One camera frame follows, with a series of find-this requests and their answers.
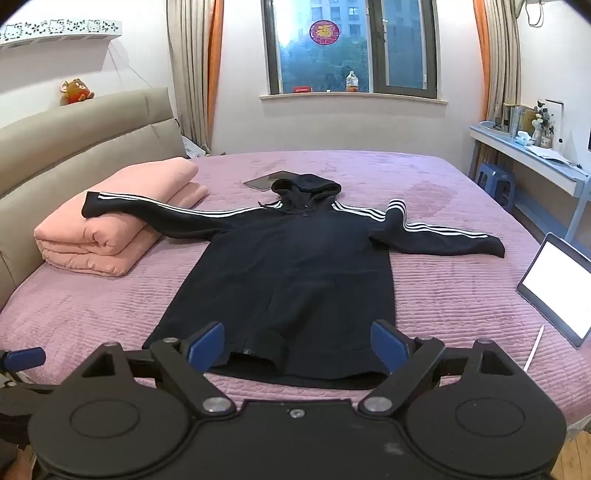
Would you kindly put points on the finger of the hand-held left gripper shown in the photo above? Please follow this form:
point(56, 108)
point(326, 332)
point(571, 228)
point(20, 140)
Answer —
point(24, 358)

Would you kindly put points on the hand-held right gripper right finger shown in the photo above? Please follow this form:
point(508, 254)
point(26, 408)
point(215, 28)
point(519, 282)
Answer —
point(388, 347)

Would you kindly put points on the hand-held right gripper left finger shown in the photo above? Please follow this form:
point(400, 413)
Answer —
point(206, 347)

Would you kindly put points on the black hoodie with white stripes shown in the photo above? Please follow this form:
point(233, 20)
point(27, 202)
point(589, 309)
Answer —
point(295, 277)

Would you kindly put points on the bed with purple quilted cover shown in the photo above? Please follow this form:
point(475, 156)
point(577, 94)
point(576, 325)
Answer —
point(443, 300)

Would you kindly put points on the folded pink blanket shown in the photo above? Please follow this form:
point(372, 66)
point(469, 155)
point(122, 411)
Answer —
point(92, 230)

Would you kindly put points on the white stylus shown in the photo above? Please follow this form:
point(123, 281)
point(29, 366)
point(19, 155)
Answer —
point(534, 348)

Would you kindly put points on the tablet with white screen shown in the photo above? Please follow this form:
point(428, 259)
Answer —
point(558, 286)

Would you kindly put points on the blue plastic stool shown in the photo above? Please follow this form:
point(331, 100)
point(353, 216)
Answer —
point(496, 182)

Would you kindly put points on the beige padded headboard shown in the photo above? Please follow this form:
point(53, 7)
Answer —
point(69, 138)

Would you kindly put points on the light blue desk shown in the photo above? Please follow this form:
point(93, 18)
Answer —
point(545, 168)

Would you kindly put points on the white windowsill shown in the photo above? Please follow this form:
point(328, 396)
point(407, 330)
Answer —
point(351, 99)

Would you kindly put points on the white papers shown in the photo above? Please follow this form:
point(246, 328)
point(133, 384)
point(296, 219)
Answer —
point(549, 154)

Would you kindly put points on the standing books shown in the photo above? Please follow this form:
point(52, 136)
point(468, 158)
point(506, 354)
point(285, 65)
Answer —
point(519, 120)

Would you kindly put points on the plastic bottle with orange drink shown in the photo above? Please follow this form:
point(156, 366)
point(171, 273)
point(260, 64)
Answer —
point(352, 83)

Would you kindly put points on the orange stuffed toy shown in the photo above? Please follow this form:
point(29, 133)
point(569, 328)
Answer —
point(76, 92)

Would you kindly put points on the vase with flowers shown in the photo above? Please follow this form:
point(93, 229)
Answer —
point(541, 122)

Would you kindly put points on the beige curtain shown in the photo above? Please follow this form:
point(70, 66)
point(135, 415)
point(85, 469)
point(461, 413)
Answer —
point(503, 60)
point(189, 69)

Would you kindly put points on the white standing board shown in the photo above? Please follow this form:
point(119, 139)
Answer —
point(556, 124)

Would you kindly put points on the orange curtain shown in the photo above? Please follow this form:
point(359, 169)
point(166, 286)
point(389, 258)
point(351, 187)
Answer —
point(215, 55)
point(481, 46)

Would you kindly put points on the dark framed window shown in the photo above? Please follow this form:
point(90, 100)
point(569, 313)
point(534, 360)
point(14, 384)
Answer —
point(406, 46)

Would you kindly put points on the round red window sticker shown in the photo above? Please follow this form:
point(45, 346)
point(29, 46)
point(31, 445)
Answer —
point(325, 32)

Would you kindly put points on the white wall shelf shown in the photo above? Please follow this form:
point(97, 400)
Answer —
point(55, 34)

